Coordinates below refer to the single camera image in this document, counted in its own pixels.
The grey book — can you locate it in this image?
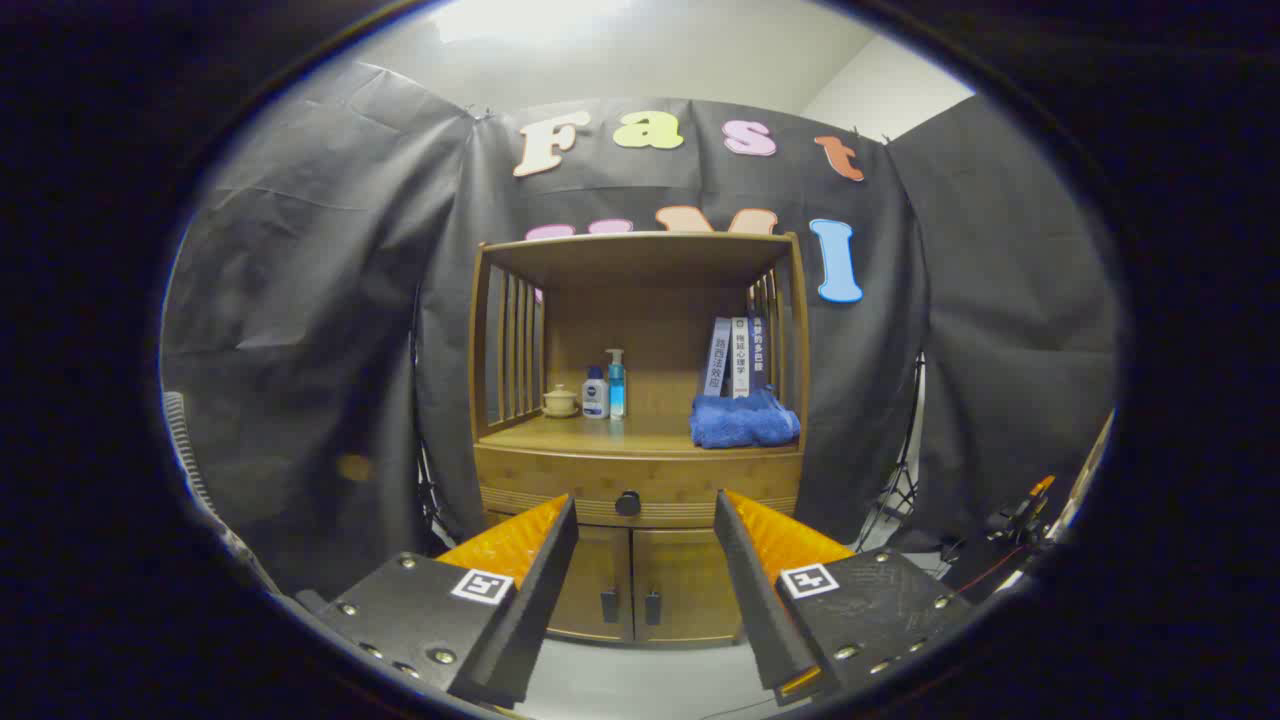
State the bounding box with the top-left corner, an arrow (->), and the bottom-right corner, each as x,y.
705,318 -> 734,399

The wooden cabinet door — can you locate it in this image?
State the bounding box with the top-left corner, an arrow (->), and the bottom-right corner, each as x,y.
545,525 -> 634,641
633,528 -> 743,646

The black device with orange part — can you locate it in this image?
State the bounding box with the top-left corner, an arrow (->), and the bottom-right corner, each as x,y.
985,475 -> 1056,551

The black backdrop cloth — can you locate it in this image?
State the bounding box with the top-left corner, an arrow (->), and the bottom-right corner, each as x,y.
160,60 -> 1121,601

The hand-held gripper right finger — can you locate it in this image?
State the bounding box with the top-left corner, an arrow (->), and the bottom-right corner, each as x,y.
712,488 -> 979,709

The grey ribbed hose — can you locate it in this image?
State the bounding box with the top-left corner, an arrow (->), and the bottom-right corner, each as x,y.
163,392 -> 216,521

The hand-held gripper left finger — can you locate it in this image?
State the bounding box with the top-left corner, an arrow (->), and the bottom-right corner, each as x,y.
300,493 -> 581,711

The wooden countertop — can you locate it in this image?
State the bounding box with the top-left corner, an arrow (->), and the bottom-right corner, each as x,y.
480,412 -> 801,459

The blue towel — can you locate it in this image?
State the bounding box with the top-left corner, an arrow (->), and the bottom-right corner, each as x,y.
690,388 -> 801,449

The wooden cabinet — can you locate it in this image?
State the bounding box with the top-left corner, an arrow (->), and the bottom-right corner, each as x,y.
468,232 -> 811,646

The black light stand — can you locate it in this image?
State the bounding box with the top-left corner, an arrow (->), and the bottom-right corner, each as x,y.
860,350 -> 926,551

